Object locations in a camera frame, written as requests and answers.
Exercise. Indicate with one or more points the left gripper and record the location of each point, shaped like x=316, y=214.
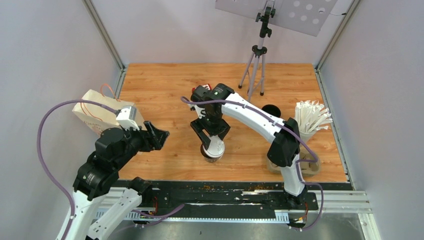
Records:
x=160, y=136

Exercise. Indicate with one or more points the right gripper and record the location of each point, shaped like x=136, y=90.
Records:
x=221, y=130

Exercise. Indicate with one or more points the white plastic cup lid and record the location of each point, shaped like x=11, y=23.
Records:
x=216, y=148

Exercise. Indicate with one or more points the brown coffee cup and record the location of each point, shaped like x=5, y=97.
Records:
x=206, y=157

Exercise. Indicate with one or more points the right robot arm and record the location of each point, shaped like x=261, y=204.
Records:
x=283, y=135

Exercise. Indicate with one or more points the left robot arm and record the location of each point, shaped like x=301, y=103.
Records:
x=113, y=150

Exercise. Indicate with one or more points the red white block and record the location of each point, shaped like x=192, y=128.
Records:
x=207, y=86

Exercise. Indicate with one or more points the brown paper bag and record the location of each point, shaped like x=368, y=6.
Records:
x=95, y=117

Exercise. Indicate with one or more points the tripod stand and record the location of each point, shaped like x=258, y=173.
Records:
x=259, y=52

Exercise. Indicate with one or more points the paper cup of straws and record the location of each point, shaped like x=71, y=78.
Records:
x=311, y=117

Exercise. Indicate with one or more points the cardboard cup carrier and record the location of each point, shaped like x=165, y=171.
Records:
x=308, y=169

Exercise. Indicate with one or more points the white perforated board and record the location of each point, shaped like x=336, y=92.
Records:
x=303, y=16

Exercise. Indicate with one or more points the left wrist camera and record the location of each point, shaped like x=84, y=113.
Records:
x=126, y=118

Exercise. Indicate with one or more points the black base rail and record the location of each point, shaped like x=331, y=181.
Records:
x=224, y=200

